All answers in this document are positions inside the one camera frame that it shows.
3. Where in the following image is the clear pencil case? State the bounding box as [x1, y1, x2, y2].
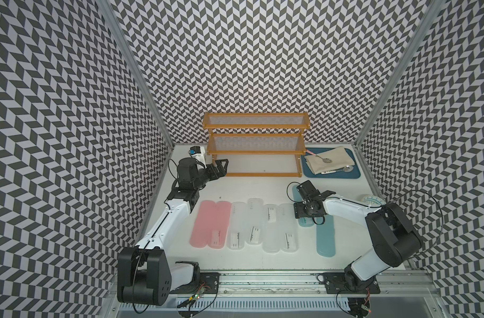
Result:
[278, 204, 299, 253]
[263, 204, 280, 254]
[247, 198, 264, 245]
[227, 202, 248, 250]

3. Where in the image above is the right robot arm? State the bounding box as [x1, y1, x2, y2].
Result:
[294, 181, 424, 294]

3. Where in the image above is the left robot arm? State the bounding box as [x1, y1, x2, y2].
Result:
[117, 157, 229, 306]

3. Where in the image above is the wooden three-tier shelf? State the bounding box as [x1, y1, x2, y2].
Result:
[203, 113, 311, 178]

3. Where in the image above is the pink pencil case right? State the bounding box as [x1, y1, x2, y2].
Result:
[208, 201, 232, 249]

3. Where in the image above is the pink pencil case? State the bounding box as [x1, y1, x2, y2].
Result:
[208, 201, 232, 249]
[189, 200, 217, 249]

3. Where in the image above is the pink pencil case left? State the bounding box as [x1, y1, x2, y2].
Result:
[189, 200, 217, 249]

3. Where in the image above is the metal spoon on tray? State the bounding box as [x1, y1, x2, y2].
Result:
[321, 166, 354, 175]

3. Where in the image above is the dark teal tray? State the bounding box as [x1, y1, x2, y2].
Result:
[300, 147, 361, 179]

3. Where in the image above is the beige folded cloth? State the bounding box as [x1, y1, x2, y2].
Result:
[304, 147, 355, 175]

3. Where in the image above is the yellow patterned bowl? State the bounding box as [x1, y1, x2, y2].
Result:
[361, 195, 386, 207]

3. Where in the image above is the metal spoon pink handle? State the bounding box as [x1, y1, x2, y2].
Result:
[306, 150, 332, 164]

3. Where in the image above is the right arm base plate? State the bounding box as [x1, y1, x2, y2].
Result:
[321, 272, 381, 295]

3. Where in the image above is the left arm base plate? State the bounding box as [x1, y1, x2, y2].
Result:
[171, 272, 220, 295]

